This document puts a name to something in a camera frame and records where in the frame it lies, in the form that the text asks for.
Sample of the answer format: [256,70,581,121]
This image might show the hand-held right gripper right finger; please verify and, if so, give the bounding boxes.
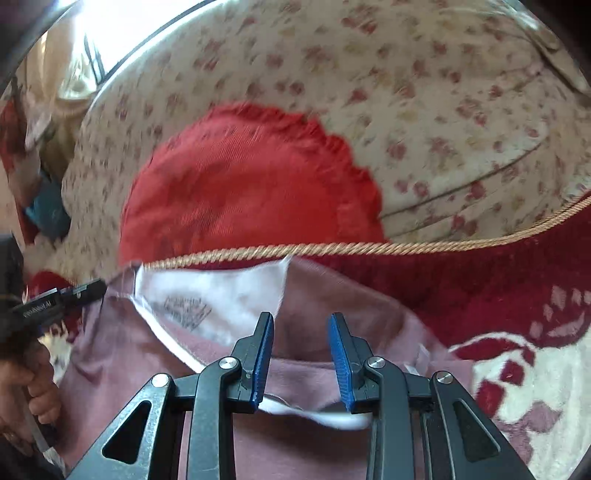
[327,313,539,480]

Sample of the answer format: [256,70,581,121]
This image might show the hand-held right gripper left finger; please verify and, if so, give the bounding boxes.
[67,311,276,480]

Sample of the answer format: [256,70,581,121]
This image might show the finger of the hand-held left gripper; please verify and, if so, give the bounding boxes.
[9,278,108,325]

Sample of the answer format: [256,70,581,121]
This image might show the pink long-sleeve shirt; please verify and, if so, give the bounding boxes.
[58,256,477,480]

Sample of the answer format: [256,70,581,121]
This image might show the person's left hand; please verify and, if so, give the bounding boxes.
[0,342,60,459]

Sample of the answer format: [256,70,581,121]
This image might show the blue bag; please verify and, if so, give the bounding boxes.
[23,170,73,241]

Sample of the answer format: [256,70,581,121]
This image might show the red ruffled pillow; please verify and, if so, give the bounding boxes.
[117,104,387,269]

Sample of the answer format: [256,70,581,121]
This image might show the red and white plush blanket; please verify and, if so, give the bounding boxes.
[28,194,591,480]

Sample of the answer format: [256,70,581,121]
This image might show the light curtain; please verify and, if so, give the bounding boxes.
[21,0,141,176]

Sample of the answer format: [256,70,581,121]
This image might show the floral quilt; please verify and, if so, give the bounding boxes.
[60,0,591,283]

